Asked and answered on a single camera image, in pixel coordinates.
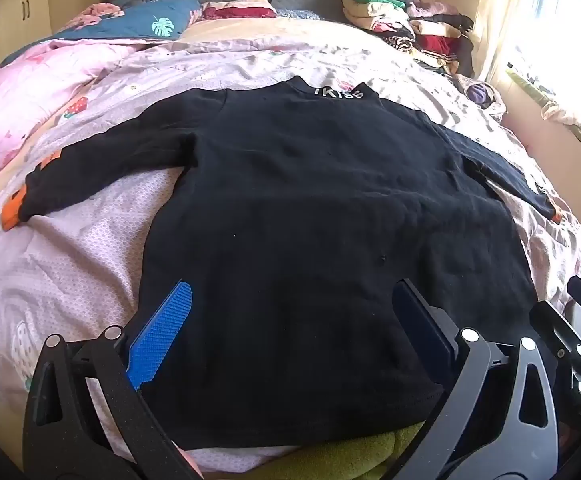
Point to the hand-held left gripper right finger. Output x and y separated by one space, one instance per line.
420 317

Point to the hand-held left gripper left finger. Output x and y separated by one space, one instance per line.
163 327

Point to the black sweater with orange cuffs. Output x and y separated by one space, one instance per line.
295 210

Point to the pile of folded clothes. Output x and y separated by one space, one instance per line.
420 25

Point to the pink strawberry print bed sheet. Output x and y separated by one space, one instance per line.
95 260

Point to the floral cloth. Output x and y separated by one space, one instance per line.
570 105

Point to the purple cloth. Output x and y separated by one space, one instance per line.
482 95

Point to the pink quilt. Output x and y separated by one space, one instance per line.
20 95

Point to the blue leaf print quilt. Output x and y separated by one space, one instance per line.
135 15

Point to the red and pink pillow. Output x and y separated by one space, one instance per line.
240 11

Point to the cream wardrobe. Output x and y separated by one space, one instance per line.
25 15

